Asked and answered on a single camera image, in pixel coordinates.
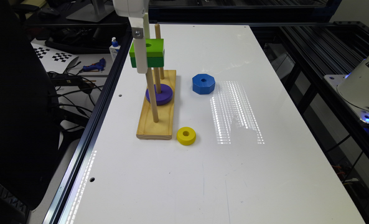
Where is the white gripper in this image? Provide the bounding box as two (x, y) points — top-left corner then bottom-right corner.
(113, 0), (150, 74)

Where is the green square block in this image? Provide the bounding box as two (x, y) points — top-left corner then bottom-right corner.
(146, 39), (165, 68)

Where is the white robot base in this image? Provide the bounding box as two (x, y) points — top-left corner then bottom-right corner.
(324, 56), (369, 124)

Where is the blue octagon block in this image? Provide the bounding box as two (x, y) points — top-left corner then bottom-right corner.
(192, 73), (215, 95)

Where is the rear wooden peg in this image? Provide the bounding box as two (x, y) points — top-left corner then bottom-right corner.
(154, 24), (164, 80)

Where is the wooden peg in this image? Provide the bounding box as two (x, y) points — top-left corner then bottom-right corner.
(146, 68), (159, 123)
(154, 24), (164, 80)
(154, 68), (162, 94)

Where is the white lotion bottle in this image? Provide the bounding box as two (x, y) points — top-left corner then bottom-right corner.
(109, 37), (120, 60)

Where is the monitor stand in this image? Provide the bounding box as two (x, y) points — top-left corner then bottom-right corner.
(66, 0), (114, 22)

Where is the front wooden peg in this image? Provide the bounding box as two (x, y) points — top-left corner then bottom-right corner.
(146, 68), (159, 123)

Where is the middle wooden peg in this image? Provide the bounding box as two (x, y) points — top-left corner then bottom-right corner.
(154, 68), (162, 94)

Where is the blue glue gun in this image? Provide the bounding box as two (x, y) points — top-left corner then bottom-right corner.
(82, 58), (106, 72)

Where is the checkerboard calibration sheet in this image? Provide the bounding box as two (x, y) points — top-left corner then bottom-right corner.
(32, 43), (78, 73)

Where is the wooden peg base board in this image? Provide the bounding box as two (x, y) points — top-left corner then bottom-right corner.
(136, 70), (176, 140)

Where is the yellow ring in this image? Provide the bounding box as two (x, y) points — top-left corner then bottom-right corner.
(176, 126), (197, 146)

